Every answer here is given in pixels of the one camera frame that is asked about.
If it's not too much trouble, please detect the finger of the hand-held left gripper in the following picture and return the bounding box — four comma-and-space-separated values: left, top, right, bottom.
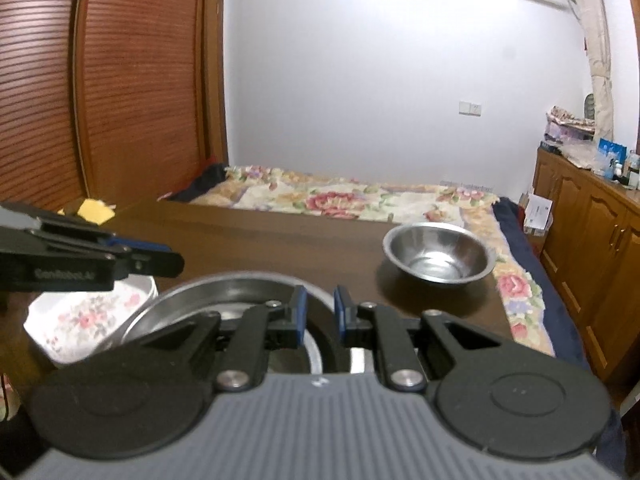
30, 229, 185, 282
1, 202, 172, 256

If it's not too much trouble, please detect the wooden louvered wardrobe door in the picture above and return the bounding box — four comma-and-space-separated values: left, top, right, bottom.
74, 0, 212, 198
0, 0, 97, 211

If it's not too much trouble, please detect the wooden cabinet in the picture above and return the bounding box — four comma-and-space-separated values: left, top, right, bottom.
531, 146, 640, 388

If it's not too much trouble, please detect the floral blanket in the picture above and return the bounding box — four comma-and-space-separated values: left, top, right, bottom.
189, 164, 557, 357

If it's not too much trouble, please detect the white cardboard box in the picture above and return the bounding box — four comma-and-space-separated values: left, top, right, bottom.
519, 192, 554, 235

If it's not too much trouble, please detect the small bottle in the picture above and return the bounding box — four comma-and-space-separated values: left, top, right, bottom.
620, 150, 640, 190

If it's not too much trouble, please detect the yellow plush toy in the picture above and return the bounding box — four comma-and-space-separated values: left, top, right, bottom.
62, 198, 117, 224

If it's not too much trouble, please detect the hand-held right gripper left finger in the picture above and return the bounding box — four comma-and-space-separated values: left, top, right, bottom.
135, 285, 309, 394

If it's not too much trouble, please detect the large floral metal plate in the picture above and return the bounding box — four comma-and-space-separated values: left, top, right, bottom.
23, 275, 160, 369

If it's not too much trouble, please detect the blue packet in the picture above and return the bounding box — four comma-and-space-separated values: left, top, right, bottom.
597, 138, 629, 179

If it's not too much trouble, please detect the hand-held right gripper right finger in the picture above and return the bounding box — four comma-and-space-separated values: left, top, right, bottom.
334, 285, 506, 394

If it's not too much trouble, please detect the wooden door frame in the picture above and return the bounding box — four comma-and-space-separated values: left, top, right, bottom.
204, 0, 231, 167

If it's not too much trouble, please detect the clutter on cabinet top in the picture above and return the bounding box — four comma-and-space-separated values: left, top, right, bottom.
544, 105, 599, 147

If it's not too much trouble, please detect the white wall outlet strip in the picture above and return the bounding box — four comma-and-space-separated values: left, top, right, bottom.
440, 180, 497, 193

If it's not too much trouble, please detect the pale patterned curtain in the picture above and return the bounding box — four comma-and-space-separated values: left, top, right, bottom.
570, 0, 617, 147

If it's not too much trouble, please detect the large steel bowl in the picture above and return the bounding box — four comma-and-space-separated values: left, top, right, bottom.
119, 271, 377, 377

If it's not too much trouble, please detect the small steel bowl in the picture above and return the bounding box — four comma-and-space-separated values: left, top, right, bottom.
382, 222, 497, 286

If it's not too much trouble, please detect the clear plastic bag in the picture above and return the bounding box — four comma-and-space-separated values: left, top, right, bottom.
559, 140, 602, 169

